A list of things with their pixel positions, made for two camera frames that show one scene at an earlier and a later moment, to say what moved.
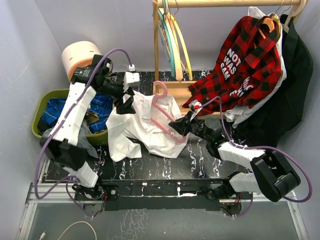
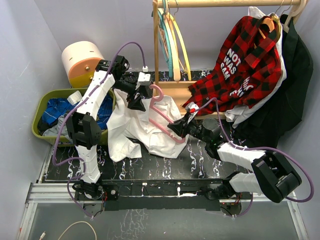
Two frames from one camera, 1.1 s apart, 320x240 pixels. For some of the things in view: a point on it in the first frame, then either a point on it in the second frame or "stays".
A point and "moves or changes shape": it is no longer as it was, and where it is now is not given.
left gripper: (126, 107) to (136, 103)
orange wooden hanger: (269, 21) stays
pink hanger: (156, 104) moves or changes shape
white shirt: (127, 132) stays
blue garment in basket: (100, 104) stays
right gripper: (183, 124) stays
